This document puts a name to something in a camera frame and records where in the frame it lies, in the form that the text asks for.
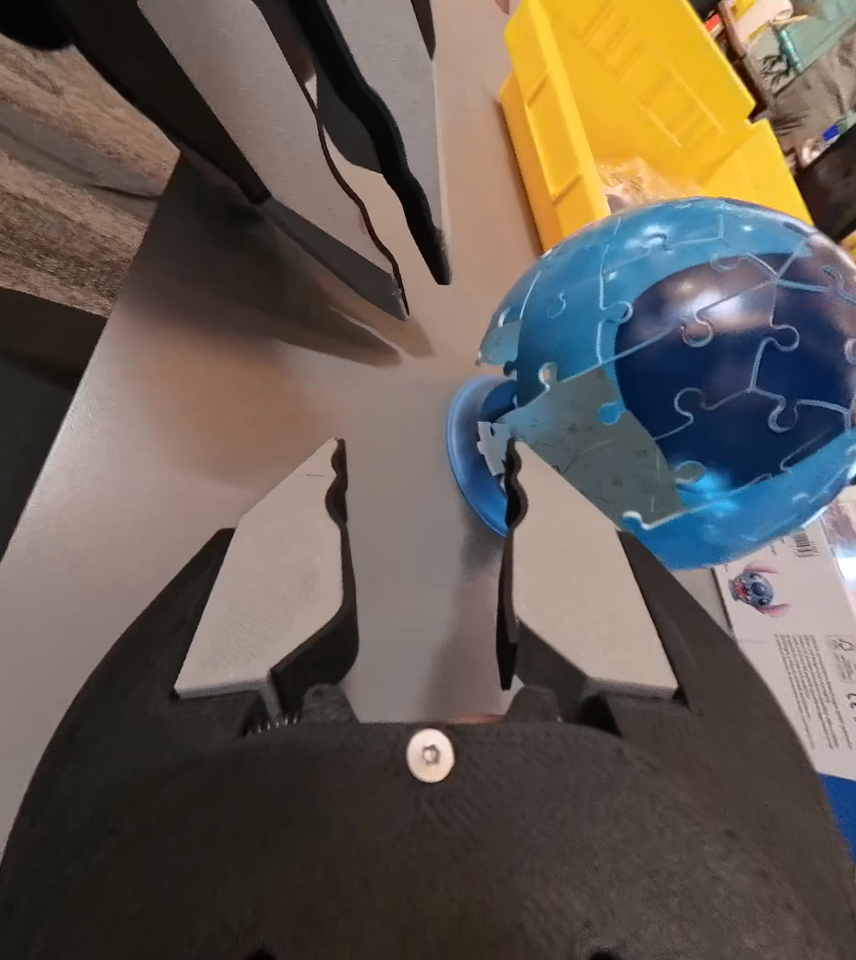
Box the white puzzle box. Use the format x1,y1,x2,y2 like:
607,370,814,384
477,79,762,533
713,483,856,894

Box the clear bag of puzzle pieces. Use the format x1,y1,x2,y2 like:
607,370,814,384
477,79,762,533
596,156,701,220

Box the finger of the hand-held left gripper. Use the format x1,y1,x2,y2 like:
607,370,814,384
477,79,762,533
139,0,408,320
278,0,452,286

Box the blue round ball stand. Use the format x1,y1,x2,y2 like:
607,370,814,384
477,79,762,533
446,378,521,537

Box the blue puzzle ball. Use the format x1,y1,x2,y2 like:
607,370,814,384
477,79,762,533
476,196,856,571

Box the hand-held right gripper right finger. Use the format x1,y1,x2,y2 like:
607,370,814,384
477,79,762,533
497,441,680,697

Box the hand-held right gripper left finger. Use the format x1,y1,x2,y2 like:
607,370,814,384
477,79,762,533
173,438,360,700

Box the yellow plastic bin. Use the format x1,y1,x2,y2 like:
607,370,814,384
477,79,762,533
500,0,812,252

